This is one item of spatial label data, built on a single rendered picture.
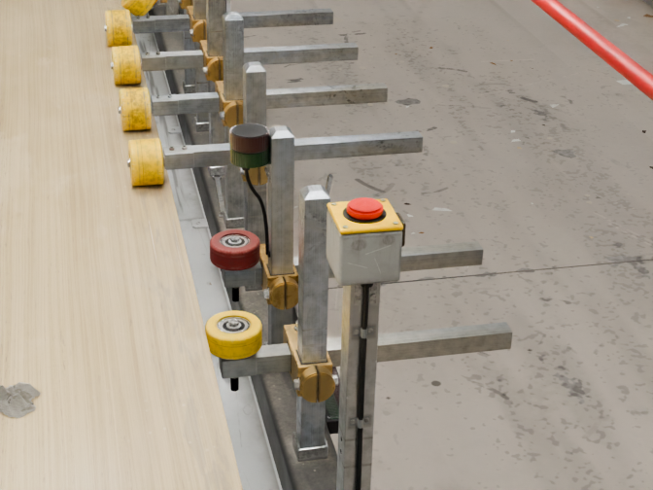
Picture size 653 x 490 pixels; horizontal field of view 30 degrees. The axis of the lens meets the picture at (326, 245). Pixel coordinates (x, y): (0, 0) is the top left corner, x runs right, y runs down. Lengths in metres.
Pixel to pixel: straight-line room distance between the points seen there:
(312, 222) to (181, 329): 0.26
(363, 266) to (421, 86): 3.89
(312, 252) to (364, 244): 0.32
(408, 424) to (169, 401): 1.55
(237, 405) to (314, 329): 0.41
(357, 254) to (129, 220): 0.78
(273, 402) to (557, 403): 1.40
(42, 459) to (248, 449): 0.53
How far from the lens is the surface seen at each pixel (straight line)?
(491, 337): 1.83
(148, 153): 2.11
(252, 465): 1.93
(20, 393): 1.62
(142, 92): 2.35
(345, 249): 1.31
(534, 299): 3.64
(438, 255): 2.03
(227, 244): 1.94
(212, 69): 2.54
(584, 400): 3.24
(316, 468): 1.79
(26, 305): 1.82
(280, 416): 1.89
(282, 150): 1.83
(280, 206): 1.87
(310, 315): 1.67
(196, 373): 1.64
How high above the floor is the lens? 1.82
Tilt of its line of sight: 28 degrees down
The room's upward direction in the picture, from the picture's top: 1 degrees clockwise
